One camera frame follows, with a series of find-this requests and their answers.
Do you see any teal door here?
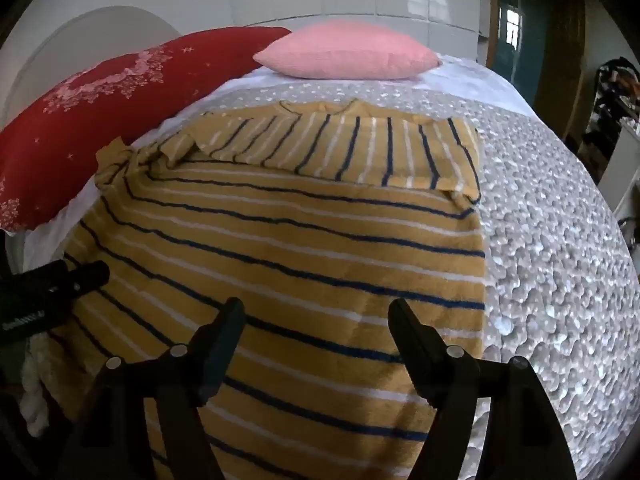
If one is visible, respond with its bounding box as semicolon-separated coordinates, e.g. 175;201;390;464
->
492;0;552;92

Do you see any white bed sheet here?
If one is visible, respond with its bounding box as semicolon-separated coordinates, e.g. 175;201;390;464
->
22;52;531;261

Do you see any white shelf unit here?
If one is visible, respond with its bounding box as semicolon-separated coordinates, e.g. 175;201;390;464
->
599;124;640;217

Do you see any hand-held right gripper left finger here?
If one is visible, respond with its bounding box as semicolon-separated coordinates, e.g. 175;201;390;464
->
55;297;247;480

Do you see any white arched headboard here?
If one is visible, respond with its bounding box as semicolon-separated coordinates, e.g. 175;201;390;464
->
2;6;183;126

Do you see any wooden door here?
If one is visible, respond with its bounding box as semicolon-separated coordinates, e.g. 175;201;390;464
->
480;0;587;142

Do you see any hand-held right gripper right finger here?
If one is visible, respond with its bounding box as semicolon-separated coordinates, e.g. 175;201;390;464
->
388;298;568;480

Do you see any red floral pillow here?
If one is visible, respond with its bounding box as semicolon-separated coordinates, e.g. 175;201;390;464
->
0;27;293;233

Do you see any pile of dark clothes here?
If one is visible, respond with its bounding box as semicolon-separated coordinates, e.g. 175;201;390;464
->
580;57;640;181

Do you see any grey dotted quilted blanket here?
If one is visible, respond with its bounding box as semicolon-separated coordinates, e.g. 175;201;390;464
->
120;77;640;480

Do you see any yellow striped shirt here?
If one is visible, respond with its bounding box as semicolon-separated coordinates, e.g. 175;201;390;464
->
62;100;488;480

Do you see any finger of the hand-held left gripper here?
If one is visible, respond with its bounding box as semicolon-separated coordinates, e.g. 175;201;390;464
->
0;259;111;312

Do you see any pink pillow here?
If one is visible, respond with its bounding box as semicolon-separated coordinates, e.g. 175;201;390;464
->
252;20;442;81

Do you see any white fuzzy cloth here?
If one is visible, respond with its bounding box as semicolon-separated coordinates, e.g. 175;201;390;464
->
20;332;67;438

